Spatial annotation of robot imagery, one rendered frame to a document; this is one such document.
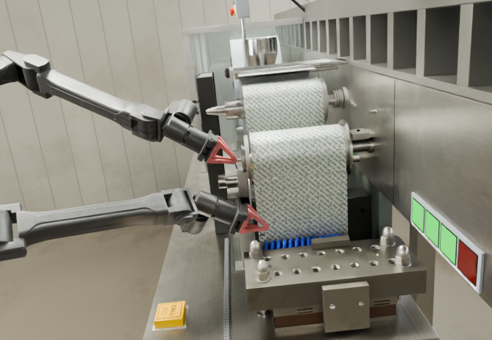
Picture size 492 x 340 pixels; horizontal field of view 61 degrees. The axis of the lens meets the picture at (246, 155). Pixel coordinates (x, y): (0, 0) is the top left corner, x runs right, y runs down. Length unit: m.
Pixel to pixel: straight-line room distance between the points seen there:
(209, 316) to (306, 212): 0.36
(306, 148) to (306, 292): 0.34
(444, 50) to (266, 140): 0.45
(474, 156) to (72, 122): 3.41
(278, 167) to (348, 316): 0.38
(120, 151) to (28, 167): 0.74
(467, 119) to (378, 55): 0.48
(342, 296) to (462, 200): 0.36
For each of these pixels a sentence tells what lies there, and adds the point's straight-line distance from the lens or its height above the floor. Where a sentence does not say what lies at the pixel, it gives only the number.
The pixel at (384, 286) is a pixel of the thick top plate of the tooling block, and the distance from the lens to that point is 1.02.
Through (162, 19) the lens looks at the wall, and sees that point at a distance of 3.88.
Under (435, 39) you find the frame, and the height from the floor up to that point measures 1.52.
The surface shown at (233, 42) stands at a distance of 2.03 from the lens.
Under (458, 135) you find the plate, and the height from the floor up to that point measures 1.38.
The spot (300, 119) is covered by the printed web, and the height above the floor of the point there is 1.30.
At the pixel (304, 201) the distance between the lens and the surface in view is 1.10.
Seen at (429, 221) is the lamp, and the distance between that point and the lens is 0.87.
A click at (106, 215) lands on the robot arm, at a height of 1.21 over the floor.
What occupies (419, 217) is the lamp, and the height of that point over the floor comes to 1.18.
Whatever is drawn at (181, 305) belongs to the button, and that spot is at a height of 0.92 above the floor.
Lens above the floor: 1.57
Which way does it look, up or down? 17 degrees down
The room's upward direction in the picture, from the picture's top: 6 degrees counter-clockwise
